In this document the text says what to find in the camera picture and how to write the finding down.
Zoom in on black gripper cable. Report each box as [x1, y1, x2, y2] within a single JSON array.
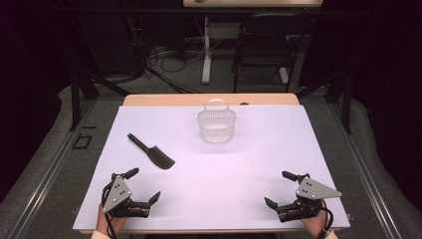
[[101, 181, 119, 239], [317, 198, 334, 239]]

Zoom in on black plastic spatula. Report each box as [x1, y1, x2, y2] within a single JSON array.
[[126, 132, 176, 170]]

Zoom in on clear plastic basket with handle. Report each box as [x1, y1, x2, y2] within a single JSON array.
[[197, 98, 237, 144]]

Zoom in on person's right hand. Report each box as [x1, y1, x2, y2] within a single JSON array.
[[292, 202, 332, 238]]

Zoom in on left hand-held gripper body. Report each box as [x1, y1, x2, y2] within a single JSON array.
[[101, 172, 150, 219]]

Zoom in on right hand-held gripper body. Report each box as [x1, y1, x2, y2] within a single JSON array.
[[276, 172, 343, 223]]

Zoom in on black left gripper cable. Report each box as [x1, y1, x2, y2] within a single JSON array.
[[101, 181, 119, 239]]

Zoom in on black metal frame stand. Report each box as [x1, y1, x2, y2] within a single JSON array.
[[68, 71, 132, 131], [296, 71, 353, 134]]

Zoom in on person's left hand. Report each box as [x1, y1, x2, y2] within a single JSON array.
[[96, 202, 142, 237]]

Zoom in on black folding chair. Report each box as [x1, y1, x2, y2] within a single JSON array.
[[231, 13, 312, 94]]

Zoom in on aluminium floor rail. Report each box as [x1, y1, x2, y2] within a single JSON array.
[[326, 99, 404, 239], [6, 99, 98, 239]]

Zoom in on white table cover sheet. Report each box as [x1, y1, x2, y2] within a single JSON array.
[[73, 105, 351, 232]]

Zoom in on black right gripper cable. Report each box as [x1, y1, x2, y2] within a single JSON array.
[[317, 198, 334, 239]]

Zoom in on wooden desk with white legs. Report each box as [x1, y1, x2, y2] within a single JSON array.
[[182, 0, 324, 85]]

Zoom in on bundle of floor cables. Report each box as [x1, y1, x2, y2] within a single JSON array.
[[145, 43, 207, 74]]

